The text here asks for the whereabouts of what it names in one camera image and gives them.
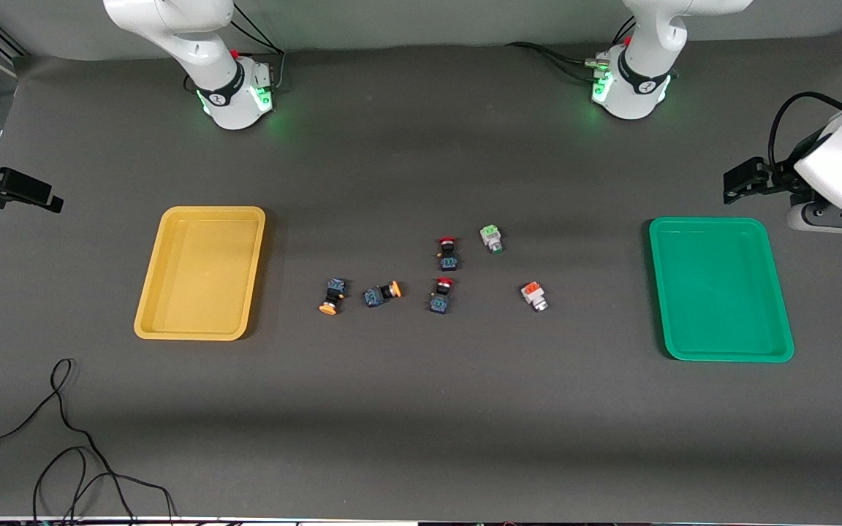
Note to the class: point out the red push button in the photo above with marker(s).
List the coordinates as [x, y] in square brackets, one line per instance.
[448, 257]
[441, 301]

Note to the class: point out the yellow small-cap push button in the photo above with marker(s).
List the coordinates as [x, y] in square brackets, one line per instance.
[377, 296]

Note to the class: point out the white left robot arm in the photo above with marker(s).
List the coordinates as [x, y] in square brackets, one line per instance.
[636, 95]

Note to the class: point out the green square push button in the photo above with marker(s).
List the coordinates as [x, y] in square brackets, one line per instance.
[491, 235]

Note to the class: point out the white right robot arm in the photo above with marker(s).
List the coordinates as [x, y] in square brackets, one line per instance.
[231, 102]

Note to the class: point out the yellow plastic tray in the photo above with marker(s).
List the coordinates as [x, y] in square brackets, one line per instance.
[198, 274]

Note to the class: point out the yellow wide-cap push button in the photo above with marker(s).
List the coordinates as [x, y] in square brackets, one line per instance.
[333, 294]

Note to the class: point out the green plastic tray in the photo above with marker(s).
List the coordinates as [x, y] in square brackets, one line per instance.
[721, 292]

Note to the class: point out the orange square push button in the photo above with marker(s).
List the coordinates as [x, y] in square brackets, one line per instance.
[533, 294]

